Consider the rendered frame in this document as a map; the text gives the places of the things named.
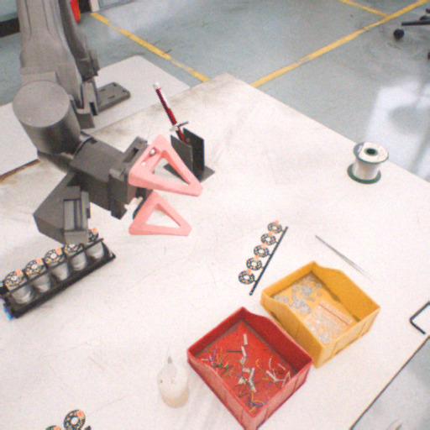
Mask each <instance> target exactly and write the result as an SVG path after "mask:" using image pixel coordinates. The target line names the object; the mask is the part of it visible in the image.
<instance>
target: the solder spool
mask: <svg viewBox="0 0 430 430"><path fill-rule="evenodd" d="M353 154H354V156H355V159H354V163H353V164H351V165H350V166H349V167H348V175H349V177H350V178H351V179H352V180H354V181H356V182H359V183H363V185H365V184H373V183H376V182H377V181H379V180H380V179H381V171H380V166H381V164H382V163H385V161H386V160H387V159H388V156H390V154H388V152H387V149H386V148H385V147H384V146H382V145H381V144H377V143H373V142H361V143H358V144H356V145H355V146H354V147H353Z"/></svg>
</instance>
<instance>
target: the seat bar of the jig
mask: <svg viewBox="0 0 430 430"><path fill-rule="evenodd" d="M102 247H103V251H104V256H103V257H102V258H100V259H99V260H90V259H88V258H87V253H86V251H84V253H85V256H86V259H87V265H86V267H85V268H84V269H82V270H73V269H72V268H71V265H70V263H69V261H66V263H67V264H68V266H69V269H70V271H71V274H70V276H69V278H68V279H65V280H63V281H55V280H54V279H53V277H52V274H51V272H49V275H50V279H51V280H52V282H53V283H52V286H51V288H50V289H49V290H48V291H44V292H38V291H36V290H35V289H34V286H33V285H32V282H31V283H29V284H30V287H31V289H32V291H33V293H34V295H33V297H32V300H31V301H29V302H27V303H23V304H21V303H17V302H16V301H15V300H14V298H13V295H12V294H10V295H9V296H8V299H9V301H10V302H11V303H12V305H13V307H14V310H15V311H17V313H18V314H20V313H21V312H23V311H25V310H28V308H29V307H31V306H33V305H34V304H37V303H38V302H40V301H42V300H44V299H45V297H47V296H49V295H51V294H53V293H54V292H56V291H58V290H60V289H61V287H63V286H65V285H67V284H70V283H71V282H72V281H74V280H76V279H77V278H80V276H82V275H84V274H86V273H87V272H88V271H89V270H93V269H94V268H96V267H97V266H98V265H100V264H102V263H103V262H105V261H106V260H109V259H110V257H109V250H108V248H107V247H106V246H105V245H104V244H103V243H102Z"/></svg>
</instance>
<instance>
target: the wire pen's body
mask: <svg viewBox="0 0 430 430"><path fill-rule="evenodd" d="M155 92H156V94H157V96H158V98H159V99H160V101H161V103H162V105H163V107H164V109H165V113H166V115H167V117H168V119H169V120H170V124H172V126H171V127H172V128H174V127H177V128H178V130H175V131H176V134H177V137H178V139H179V140H181V141H182V142H185V143H186V144H188V143H187V141H186V138H185V136H184V134H183V133H182V132H181V129H180V127H179V124H180V123H179V122H177V120H176V117H175V115H174V113H173V111H172V109H170V106H169V104H168V102H167V100H166V98H165V94H164V93H163V91H162V88H161V87H159V88H157V89H155Z"/></svg>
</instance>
